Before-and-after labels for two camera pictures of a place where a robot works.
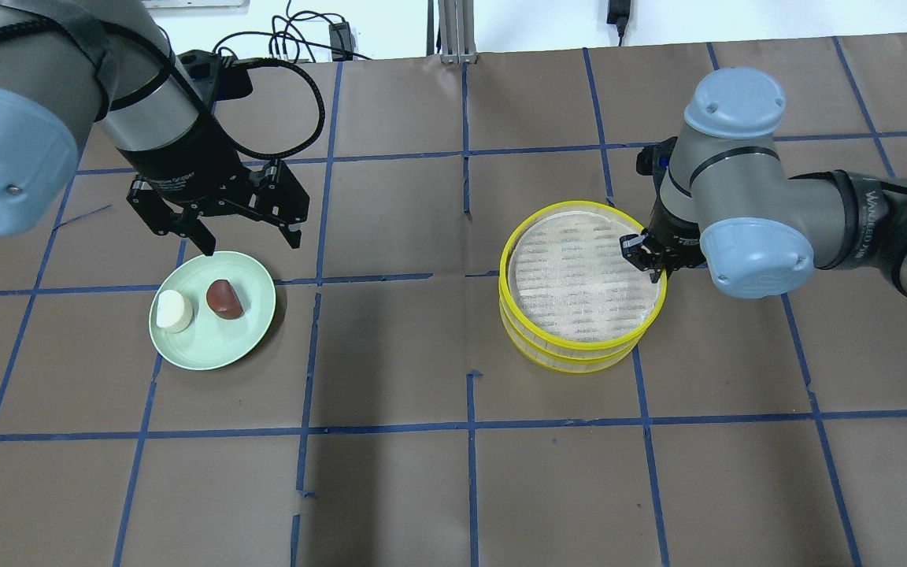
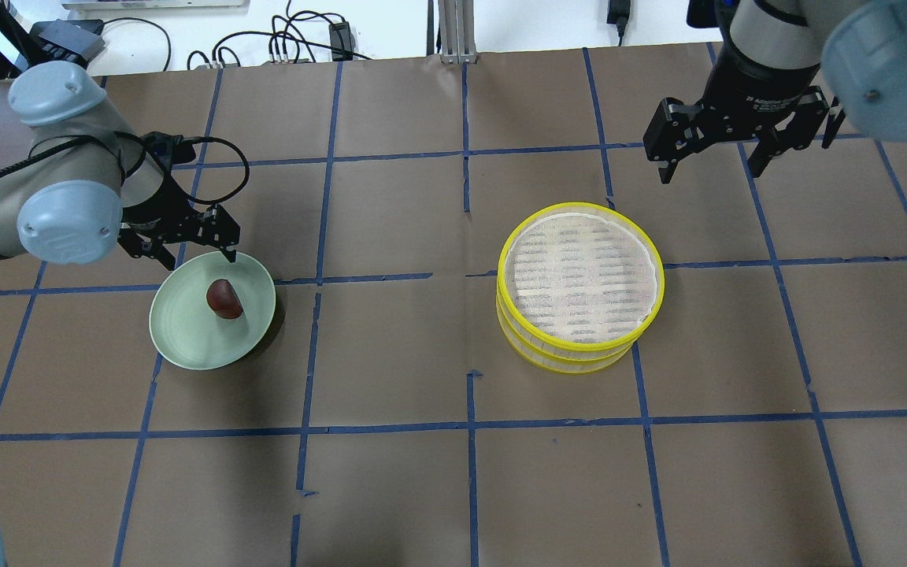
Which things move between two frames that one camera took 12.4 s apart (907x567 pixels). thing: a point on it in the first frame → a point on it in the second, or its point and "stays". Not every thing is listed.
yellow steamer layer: (566, 285) stays
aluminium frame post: (457, 27) stays
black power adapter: (342, 41) stays
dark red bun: (223, 299) stays
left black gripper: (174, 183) → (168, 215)
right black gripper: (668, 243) → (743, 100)
